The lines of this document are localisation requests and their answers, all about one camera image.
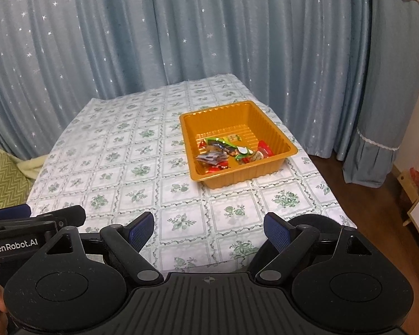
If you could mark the black striped snack packet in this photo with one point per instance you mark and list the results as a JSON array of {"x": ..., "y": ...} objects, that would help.
[{"x": 209, "y": 157}]

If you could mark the red white snack packet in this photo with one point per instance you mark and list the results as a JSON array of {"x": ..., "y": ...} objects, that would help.
[{"x": 265, "y": 148}]

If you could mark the blue star curtain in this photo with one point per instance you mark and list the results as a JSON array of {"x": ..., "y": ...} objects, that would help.
[{"x": 160, "y": 24}]

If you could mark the wooden box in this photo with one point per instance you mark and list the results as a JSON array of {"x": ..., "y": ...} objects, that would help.
[{"x": 410, "y": 185}]

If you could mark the blue curtain with lace trim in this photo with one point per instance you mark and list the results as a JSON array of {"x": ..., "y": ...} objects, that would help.
[{"x": 394, "y": 76}]

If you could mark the orange plastic tray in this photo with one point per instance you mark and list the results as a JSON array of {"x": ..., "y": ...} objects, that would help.
[{"x": 192, "y": 129}]

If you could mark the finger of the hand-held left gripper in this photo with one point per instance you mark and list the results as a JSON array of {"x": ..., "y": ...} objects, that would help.
[
  {"x": 71, "y": 216},
  {"x": 7, "y": 212}
]

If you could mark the large red candy packet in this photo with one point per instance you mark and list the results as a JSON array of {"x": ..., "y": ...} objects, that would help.
[{"x": 218, "y": 168}]

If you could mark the green zigzag cushion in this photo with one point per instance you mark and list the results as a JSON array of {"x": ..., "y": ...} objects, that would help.
[{"x": 3, "y": 178}]

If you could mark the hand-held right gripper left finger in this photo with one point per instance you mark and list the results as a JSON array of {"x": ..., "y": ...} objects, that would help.
[{"x": 141, "y": 232}]

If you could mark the floral tablecloth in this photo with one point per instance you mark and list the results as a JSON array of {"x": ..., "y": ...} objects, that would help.
[{"x": 125, "y": 195}]

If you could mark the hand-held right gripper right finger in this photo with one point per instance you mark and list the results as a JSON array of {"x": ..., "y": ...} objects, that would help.
[{"x": 277, "y": 232}]

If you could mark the cream blanket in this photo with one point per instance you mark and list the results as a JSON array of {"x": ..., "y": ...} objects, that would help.
[{"x": 31, "y": 167}]

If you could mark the green snack packet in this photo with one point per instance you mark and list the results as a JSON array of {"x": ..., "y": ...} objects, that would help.
[{"x": 216, "y": 142}]

